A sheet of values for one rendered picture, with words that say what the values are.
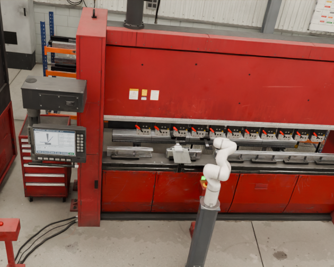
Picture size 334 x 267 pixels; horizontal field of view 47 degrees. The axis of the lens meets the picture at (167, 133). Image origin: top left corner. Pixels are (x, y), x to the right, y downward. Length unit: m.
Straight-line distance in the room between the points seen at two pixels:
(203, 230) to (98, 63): 1.84
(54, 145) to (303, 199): 3.10
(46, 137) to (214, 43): 1.76
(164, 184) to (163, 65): 1.42
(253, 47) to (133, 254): 2.53
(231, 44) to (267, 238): 2.43
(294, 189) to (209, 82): 1.82
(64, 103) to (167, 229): 2.17
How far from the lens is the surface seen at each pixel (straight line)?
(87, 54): 3.49
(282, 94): 4.22
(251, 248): 4.80
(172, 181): 4.42
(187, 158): 4.17
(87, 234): 4.64
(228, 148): 3.64
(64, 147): 3.51
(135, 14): 3.64
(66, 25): 8.20
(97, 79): 3.58
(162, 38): 3.65
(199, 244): 3.96
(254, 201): 4.89
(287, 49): 4.00
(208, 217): 3.70
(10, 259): 4.03
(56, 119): 4.71
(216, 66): 3.86
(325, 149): 5.69
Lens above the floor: 3.43
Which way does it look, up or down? 32 degrees down
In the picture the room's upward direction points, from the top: 8 degrees clockwise
